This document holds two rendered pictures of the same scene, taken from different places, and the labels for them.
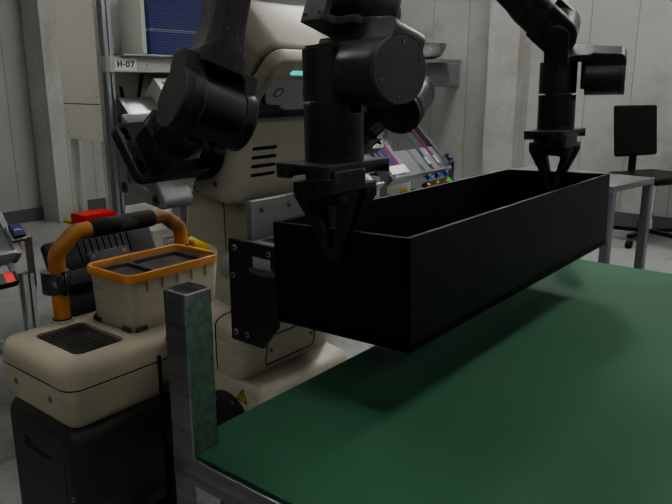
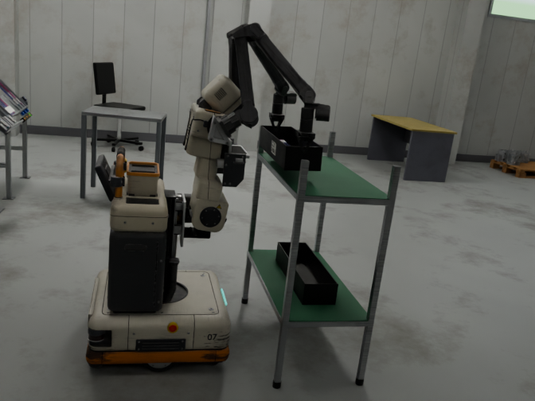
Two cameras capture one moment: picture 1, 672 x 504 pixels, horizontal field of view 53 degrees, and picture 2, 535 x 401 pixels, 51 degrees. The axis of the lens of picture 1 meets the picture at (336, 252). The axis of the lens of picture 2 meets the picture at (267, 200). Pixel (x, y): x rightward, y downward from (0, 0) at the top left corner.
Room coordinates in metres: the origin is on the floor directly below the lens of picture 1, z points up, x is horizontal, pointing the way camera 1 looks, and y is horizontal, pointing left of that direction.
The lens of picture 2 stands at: (-0.74, 2.06, 1.56)
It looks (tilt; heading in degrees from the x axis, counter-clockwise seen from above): 16 degrees down; 307
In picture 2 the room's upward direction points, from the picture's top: 6 degrees clockwise
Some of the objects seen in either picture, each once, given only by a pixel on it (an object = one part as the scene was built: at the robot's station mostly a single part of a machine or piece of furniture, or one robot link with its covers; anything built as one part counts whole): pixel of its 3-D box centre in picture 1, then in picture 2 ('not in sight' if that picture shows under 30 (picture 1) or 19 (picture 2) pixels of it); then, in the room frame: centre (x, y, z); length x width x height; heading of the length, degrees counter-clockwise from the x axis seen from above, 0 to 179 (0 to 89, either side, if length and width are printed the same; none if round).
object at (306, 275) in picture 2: not in sight; (304, 270); (0.76, -0.31, 0.41); 0.57 x 0.17 x 0.11; 141
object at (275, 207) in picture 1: (305, 258); (228, 158); (1.06, 0.05, 0.99); 0.28 x 0.16 x 0.22; 141
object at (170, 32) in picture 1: (185, 27); not in sight; (3.40, 0.72, 1.52); 0.51 x 0.13 x 0.27; 141
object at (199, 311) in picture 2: not in sight; (158, 312); (1.24, 0.28, 0.16); 0.67 x 0.64 x 0.25; 51
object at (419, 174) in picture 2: not in sight; (407, 146); (2.58, -5.43, 0.34); 1.32 x 0.66 x 0.69; 142
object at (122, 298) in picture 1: (156, 285); (142, 178); (1.31, 0.36, 0.87); 0.23 x 0.15 x 0.11; 141
